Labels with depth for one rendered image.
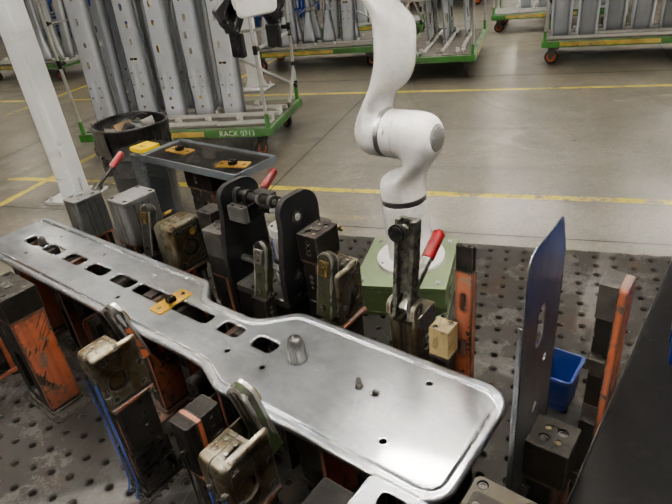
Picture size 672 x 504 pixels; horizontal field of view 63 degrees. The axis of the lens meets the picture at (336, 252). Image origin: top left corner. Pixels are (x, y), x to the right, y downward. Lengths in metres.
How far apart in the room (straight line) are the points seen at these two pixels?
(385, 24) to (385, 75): 0.11
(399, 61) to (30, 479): 1.20
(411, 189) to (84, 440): 0.96
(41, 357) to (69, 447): 0.21
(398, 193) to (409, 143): 0.15
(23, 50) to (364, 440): 4.18
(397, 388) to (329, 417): 0.11
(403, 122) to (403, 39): 0.18
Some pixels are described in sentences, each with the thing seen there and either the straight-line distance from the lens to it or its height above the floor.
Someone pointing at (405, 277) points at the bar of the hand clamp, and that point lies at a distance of 0.89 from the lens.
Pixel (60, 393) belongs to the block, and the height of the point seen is 0.75.
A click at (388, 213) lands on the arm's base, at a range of 1.44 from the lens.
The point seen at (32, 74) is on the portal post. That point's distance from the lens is 4.68.
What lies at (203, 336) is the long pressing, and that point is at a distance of 1.04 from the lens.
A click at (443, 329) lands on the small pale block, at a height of 1.06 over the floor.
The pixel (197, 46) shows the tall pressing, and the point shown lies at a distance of 5.36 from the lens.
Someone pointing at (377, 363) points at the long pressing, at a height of 1.00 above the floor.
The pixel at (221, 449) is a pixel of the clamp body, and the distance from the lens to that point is 0.77.
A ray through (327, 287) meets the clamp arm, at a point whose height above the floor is 1.05.
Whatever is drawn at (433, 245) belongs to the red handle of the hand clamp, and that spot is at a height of 1.13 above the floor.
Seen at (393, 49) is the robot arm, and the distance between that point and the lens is 1.33.
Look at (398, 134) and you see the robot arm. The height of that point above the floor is 1.19.
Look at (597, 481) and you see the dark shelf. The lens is 0.75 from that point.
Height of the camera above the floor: 1.60
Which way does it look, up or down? 29 degrees down
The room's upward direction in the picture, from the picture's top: 7 degrees counter-clockwise
